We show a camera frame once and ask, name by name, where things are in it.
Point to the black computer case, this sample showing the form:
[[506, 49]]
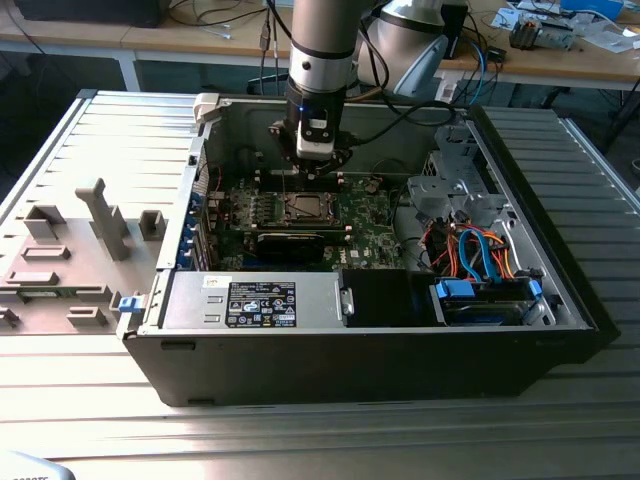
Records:
[[90, 12]]

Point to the green motherboard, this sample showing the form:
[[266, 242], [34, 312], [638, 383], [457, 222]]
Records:
[[375, 235]]

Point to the silver CPU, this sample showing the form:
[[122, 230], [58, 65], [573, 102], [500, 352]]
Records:
[[307, 206]]

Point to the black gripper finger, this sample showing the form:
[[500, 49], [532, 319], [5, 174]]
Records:
[[345, 147], [285, 137]]

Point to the green RAM stick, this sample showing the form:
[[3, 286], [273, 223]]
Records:
[[65, 294]]

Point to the black upright box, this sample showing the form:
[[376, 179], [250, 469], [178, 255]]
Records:
[[459, 30]]

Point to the black open PC case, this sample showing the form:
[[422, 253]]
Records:
[[350, 365]]

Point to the black RAM slot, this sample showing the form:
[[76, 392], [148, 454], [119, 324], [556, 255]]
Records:
[[270, 176], [270, 187], [265, 228], [265, 223]]

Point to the CPU socket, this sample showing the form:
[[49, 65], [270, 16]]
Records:
[[289, 196]]

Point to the grey parts rack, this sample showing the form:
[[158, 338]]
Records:
[[112, 235]]

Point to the pale teach pendant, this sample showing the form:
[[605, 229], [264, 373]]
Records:
[[30, 467]]

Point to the black plastic shroud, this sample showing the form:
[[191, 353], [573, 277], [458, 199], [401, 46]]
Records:
[[380, 297]]

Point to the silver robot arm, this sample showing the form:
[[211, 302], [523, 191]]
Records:
[[320, 45]]

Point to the grey metal drive cage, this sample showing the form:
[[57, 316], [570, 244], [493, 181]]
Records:
[[450, 195]]

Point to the blue disk carrier with disk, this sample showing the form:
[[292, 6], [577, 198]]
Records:
[[452, 291]]

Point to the blue case latch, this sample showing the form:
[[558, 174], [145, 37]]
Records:
[[129, 304]]

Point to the white paper sheets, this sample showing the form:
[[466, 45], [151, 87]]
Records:
[[607, 37]]

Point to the CPU cooler heatsink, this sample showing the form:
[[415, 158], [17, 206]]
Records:
[[525, 32]]

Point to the grey metal bracket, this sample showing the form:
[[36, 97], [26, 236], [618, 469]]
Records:
[[557, 35]]

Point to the round coin battery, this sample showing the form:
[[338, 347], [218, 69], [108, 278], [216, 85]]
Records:
[[372, 186]]

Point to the black graphics card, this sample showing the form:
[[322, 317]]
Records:
[[290, 247]]

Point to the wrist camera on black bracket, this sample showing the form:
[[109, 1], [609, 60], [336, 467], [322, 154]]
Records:
[[316, 135]]

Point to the grey power supply unit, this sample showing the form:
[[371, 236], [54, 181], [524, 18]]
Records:
[[195, 295]]

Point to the blue box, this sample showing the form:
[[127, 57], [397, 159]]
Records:
[[592, 7]]

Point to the wooden desk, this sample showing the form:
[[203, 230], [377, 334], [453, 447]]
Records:
[[65, 37], [550, 65]]

